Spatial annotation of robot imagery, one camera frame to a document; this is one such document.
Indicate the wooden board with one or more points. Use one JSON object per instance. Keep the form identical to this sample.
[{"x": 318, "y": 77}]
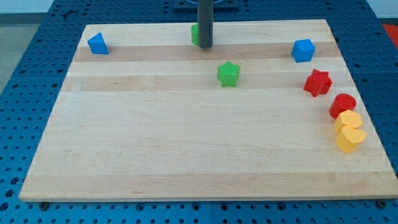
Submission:
[{"x": 150, "y": 121}]

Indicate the grey cylindrical robot arm stick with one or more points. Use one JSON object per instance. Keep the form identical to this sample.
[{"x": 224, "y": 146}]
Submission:
[{"x": 205, "y": 23}]

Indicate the red star block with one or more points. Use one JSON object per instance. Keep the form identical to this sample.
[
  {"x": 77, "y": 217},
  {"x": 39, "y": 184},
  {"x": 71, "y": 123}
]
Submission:
[{"x": 318, "y": 83}]

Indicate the yellow heart block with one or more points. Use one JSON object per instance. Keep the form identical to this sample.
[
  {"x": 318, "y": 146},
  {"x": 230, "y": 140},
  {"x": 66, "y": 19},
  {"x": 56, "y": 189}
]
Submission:
[{"x": 349, "y": 139}]

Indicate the blue cube block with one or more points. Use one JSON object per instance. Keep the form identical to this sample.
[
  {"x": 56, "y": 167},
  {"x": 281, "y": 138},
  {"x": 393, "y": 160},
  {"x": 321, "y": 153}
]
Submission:
[{"x": 303, "y": 50}]

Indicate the red object at right edge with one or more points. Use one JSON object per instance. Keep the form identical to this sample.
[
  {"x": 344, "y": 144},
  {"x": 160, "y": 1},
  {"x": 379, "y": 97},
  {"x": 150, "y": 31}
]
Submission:
[{"x": 392, "y": 31}]

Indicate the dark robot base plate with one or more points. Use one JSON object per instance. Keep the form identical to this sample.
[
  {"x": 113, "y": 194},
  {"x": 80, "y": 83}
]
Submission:
[{"x": 191, "y": 5}]

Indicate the yellow hexagon block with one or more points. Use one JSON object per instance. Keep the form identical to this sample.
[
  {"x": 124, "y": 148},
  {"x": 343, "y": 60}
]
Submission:
[{"x": 348, "y": 118}]

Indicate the red cylinder block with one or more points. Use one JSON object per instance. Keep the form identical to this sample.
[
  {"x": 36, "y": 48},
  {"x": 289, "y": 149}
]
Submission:
[{"x": 341, "y": 103}]

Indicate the green cylinder block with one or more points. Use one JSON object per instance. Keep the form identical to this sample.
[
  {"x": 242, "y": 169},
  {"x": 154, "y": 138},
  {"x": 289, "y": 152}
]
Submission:
[{"x": 195, "y": 34}]

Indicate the green star block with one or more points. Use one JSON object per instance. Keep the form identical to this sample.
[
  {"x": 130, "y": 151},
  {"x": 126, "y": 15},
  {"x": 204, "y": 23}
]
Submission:
[{"x": 228, "y": 74}]

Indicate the blue triangle block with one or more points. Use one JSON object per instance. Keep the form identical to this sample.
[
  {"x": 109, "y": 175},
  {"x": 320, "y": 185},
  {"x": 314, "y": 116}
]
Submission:
[{"x": 97, "y": 45}]

